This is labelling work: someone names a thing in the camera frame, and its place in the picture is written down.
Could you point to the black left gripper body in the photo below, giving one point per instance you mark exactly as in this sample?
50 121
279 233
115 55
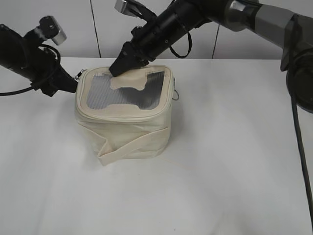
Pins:
48 72

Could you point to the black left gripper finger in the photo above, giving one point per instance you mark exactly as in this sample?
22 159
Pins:
68 84

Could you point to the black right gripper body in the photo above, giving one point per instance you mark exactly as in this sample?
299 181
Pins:
151 40

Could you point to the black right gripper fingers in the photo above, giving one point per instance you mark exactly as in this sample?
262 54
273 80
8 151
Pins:
126 60

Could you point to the silver ring zipper pull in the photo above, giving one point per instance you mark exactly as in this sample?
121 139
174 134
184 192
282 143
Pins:
176 94
77 77

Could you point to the cream canvas zipper bag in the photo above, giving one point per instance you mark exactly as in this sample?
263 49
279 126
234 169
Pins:
126 117

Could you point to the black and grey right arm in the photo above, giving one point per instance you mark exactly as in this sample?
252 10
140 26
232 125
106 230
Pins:
292 32

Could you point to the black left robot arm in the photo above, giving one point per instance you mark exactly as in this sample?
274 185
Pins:
17 54

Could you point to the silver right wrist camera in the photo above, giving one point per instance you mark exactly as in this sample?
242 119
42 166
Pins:
125 8

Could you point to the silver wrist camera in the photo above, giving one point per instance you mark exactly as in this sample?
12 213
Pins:
125 8
49 29

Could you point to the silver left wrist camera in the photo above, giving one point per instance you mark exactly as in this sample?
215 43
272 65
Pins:
49 29

